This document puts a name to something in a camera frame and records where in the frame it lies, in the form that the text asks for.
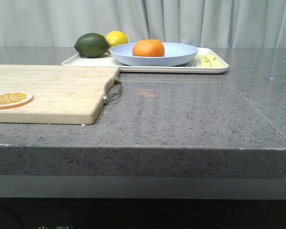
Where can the yellow-green plastic fork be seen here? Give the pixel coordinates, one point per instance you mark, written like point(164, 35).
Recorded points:
point(203, 61)

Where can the metal cutting board handle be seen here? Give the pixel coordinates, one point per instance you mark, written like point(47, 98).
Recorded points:
point(114, 92)

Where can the orange fruit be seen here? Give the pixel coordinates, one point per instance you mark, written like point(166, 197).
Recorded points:
point(149, 48)

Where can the green lime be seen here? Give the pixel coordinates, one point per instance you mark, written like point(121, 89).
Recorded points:
point(91, 45)

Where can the orange slice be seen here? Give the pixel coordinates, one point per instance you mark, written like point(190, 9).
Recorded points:
point(14, 99)

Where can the grey curtain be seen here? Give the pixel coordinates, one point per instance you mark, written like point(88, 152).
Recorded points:
point(204, 23)

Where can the light blue plate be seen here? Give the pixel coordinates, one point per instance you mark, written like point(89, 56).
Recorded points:
point(175, 54)

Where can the wooden cutting board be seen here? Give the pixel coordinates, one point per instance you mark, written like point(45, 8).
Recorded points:
point(61, 94)

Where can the yellow lemon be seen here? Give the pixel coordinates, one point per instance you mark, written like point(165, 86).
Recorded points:
point(116, 38)

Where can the cream white tray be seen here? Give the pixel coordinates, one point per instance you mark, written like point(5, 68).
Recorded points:
point(192, 67)

